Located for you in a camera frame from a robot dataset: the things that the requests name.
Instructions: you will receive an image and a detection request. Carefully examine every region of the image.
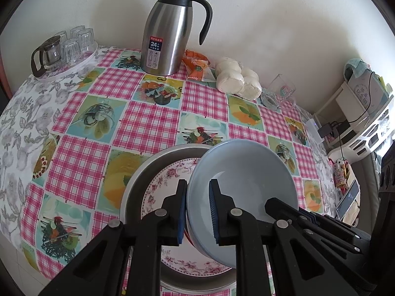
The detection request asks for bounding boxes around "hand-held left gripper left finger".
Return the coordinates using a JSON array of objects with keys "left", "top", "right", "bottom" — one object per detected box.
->
[{"left": 39, "top": 179, "right": 188, "bottom": 296}]

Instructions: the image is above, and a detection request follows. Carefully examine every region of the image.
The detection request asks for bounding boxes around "smartphone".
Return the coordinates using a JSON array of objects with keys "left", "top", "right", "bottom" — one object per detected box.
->
[{"left": 336, "top": 180, "right": 360, "bottom": 220}]

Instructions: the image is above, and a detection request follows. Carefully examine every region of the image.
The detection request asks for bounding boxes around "white oval tray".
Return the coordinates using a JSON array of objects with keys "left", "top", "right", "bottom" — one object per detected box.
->
[{"left": 35, "top": 39, "right": 99, "bottom": 82}]

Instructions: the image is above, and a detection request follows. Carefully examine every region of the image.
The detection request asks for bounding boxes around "bag of steamed buns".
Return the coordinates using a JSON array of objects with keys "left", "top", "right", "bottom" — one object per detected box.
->
[{"left": 215, "top": 57, "right": 263, "bottom": 101}]

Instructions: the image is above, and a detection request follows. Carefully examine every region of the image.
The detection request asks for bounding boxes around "white plastic rack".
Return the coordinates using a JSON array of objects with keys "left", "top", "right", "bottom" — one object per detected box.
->
[{"left": 327, "top": 94, "right": 395, "bottom": 161}]

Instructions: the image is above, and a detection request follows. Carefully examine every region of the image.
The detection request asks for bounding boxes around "teal cloth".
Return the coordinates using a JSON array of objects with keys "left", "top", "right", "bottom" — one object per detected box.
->
[{"left": 345, "top": 57, "right": 371, "bottom": 79}]

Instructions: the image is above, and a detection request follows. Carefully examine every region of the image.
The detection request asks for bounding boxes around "pale blue bowl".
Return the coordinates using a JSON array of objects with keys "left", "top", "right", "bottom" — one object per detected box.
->
[{"left": 186, "top": 139, "right": 299, "bottom": 268}]

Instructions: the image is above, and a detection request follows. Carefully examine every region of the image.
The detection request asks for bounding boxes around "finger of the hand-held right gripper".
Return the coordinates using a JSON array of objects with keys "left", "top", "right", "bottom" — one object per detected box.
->
[
  {"left": 296, "top": 218, "right": 362, "bottom": 254},
  {"left": 264, "top": 197, "right": 371, "bottom": 245}
]

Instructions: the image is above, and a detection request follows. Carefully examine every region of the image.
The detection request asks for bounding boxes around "stainless steel thermos jug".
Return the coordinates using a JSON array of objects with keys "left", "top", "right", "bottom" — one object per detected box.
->
[{"left": 141, "top": 0, "right": 213, "bottom": 76}]

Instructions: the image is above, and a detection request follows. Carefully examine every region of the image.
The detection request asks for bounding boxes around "black charger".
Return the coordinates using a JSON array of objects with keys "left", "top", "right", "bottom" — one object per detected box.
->
[{"left": 318, "top": 125, "right": 337, "bottom": 138}]

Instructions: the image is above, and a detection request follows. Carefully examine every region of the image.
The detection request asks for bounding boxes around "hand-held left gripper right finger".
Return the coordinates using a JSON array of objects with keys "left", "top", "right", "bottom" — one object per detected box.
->
[{"left": 209, "top": 178, "right": 358, "bottom": 296}]

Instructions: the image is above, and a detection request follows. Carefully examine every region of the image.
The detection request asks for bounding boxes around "clear glass mug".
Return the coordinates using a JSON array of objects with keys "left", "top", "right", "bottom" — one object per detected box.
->
[{"left": 260, "top": 74, "right": 297, "bottom": 110}]

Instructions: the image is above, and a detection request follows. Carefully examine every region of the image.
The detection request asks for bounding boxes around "orange snack packet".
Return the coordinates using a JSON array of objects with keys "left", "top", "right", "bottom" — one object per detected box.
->
[{"left": 182, "top": 50, "right": 211, "bottom": 81}]

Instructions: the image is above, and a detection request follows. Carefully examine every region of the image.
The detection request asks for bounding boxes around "small printed bottle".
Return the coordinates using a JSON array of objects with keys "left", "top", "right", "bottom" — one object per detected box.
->
[{"left": 335, "top": 160, "right": 350, "bottom": 189}]

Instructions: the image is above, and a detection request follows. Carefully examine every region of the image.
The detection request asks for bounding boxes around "grey floral tablecloth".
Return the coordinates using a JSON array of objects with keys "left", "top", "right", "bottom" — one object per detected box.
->
[{"left": 0, "top": 45, "right": 106, "bottom": 253}]

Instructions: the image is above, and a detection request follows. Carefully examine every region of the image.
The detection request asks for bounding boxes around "white power strip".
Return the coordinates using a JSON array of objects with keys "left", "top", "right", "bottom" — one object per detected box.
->
[{"left": 305, "top": 117, "right": 325, "bottom": 143}]

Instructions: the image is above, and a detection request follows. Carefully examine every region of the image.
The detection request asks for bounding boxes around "stainless steel round plate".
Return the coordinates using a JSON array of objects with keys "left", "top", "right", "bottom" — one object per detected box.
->
[{"left": 123, "top": 144, "right": 244, "bottom": 284}]

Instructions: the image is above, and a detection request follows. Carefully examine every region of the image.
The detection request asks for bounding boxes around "pink checked tablecloth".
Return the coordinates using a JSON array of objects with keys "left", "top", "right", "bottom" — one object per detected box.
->
[{"left": 20, "top": 48, "right": 336, "bottom": 296}]

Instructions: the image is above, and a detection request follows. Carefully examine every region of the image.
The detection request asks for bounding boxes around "glass teapot black handle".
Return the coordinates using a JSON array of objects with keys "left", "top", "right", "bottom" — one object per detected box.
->
[{"left": 30, "top": 35, "right": 63, "bottom": 78}]

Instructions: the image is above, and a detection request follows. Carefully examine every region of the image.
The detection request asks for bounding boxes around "white shelf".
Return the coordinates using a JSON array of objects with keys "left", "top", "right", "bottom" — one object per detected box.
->
[{"left": 314, "top": 83, "right": 371, "bottom": 143}]

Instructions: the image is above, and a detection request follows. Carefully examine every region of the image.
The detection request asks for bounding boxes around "beige paper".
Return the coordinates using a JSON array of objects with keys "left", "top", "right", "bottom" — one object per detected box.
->
[{"left": 341, "top": 203, "right": 360, "bottom": 226}]

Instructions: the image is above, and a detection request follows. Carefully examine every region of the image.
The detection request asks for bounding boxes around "pink floral round plate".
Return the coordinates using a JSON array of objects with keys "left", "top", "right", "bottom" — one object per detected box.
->
[{"left": 141, "top": 158, "right": 235, "bottom": 276}]

